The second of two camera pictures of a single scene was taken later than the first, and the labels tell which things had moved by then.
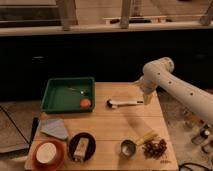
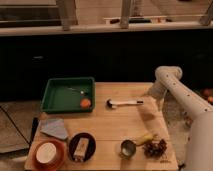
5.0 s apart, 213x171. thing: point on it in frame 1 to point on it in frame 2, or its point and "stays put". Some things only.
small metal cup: x=128 y=147 stays put
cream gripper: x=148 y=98 to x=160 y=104
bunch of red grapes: x=155 y=149 stays put
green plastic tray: x=69 y=95 stays put
